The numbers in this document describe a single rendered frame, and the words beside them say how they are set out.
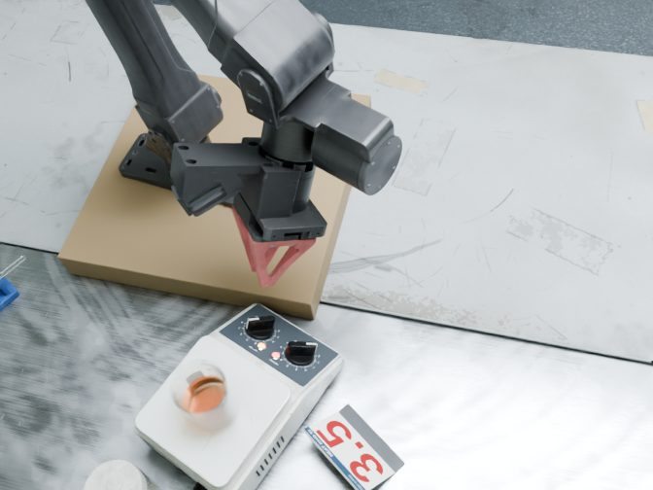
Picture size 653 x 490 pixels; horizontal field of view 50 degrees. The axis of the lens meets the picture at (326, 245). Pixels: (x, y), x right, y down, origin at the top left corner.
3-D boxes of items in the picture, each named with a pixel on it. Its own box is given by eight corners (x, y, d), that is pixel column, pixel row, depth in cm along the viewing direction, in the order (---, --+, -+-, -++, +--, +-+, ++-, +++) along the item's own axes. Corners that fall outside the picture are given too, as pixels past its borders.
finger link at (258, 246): (242, 302, 71) (257, 225, 66) (221, 261, 76) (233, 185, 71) (303, 296, 74) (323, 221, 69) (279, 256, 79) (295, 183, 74)
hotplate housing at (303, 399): (258, 309, 86) (247, 278, 79) (348, 365, 82) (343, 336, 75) (135, 463, 78) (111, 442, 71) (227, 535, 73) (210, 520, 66)
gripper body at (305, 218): (262, 245, 66) (277, 176, 62) (228, 188, 73) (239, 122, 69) (325, 241, 68) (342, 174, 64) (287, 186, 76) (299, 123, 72)
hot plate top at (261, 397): (207, 333, 76) (205, 331, 76) (296, 393, 72) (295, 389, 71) (132, 425, 72) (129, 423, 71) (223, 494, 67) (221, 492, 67)
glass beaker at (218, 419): (178, 422, 71) (154, 395, 64) (208, 376, 73) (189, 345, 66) (226, 450, 69) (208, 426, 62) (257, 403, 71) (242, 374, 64)
